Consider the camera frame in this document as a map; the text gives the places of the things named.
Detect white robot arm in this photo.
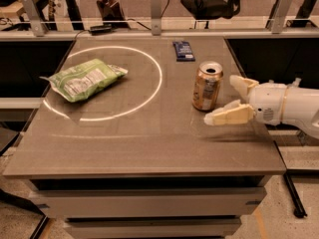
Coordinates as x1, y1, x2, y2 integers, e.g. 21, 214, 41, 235
203, 75, 319, 138

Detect right metal rail bracket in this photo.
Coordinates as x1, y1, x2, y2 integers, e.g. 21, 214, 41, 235
269, 0, 292, 34

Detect small black device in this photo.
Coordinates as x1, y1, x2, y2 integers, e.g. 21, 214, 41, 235
89, 24, 112, 35

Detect black office chair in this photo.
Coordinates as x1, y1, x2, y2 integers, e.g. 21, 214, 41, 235
180, 0, 240, 28

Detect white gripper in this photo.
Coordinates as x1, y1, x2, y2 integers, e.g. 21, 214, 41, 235
203, 75, 288, 125

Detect cabinet drawer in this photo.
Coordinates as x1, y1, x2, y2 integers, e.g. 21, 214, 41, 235
30, 187, 266, 218
64, 218, 241, 239

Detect orange soda can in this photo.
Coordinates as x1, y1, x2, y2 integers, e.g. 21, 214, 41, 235
192, 61, 223, 112

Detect lower cabinet drawer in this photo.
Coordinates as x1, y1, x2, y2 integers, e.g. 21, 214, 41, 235
64, 218, 241, 239

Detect blue rxbar blueberry wrapper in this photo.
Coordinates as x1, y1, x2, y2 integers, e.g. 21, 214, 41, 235
172, 41, 195, 62

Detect left metal rail bracket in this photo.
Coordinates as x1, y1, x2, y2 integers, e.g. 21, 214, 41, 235
20, 0, 48, 37

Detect metal rail bracket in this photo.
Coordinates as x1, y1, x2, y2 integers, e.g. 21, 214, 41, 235
269, 0, 292, 34
20, 0, 48, 37
151, 0, 161, 36

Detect green chip bag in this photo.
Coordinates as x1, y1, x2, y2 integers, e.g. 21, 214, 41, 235
43, 59, 128, 103

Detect middle metal rail bracket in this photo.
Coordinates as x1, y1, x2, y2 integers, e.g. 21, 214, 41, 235
151, 0, 161, 36

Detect upper cabinet drawer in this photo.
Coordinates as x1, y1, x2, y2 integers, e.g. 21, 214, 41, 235
30, 187, 266, 218

